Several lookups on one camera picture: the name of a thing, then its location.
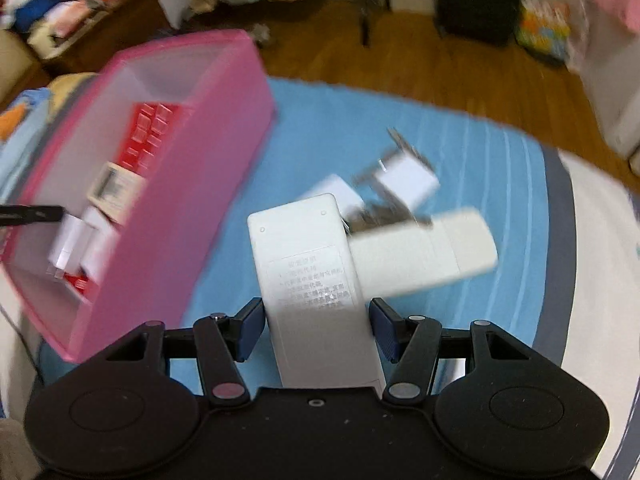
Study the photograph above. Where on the white cube charger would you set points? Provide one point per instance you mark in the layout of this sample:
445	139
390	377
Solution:
102	252

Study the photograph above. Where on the white plug charger cube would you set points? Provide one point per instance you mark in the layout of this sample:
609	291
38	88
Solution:
370	215

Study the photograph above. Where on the long white remote control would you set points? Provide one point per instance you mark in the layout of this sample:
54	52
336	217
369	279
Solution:
310	270

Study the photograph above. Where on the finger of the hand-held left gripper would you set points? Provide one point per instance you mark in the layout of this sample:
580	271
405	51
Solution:
30	212

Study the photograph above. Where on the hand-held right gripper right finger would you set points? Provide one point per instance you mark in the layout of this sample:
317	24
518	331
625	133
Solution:
385	330

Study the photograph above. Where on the tissue box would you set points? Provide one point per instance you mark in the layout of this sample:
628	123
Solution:
65	20

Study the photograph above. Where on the white labelled device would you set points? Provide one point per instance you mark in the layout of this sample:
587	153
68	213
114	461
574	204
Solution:
112	187

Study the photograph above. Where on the black suitcase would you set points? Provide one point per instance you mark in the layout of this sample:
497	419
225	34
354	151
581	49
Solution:
480	0

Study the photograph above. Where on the black metal garment rack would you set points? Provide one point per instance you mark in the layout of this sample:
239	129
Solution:
365	25

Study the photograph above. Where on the person's beige clothing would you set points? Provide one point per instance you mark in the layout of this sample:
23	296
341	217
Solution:
12	450

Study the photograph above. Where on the wooden nightstand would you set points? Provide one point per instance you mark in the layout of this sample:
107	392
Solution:
125	25

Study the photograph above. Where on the long white power adapter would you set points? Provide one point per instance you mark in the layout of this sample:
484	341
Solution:
440	252

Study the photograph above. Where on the white power bank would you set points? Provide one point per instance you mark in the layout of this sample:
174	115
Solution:
332	187

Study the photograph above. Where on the colourful gift bag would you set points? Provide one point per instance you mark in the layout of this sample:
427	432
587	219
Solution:
542	30

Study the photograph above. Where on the pink plastic bag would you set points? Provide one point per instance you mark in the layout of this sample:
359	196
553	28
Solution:
617	0

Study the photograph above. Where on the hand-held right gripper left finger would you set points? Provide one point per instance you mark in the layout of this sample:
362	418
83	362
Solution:
250	330

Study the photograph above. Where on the blue bag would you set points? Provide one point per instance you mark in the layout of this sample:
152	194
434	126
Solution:
35	10

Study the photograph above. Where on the pink plastic storage box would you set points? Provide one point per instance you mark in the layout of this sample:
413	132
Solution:
200	200

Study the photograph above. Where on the blue striped bedsheet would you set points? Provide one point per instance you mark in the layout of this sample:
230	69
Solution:
500	185

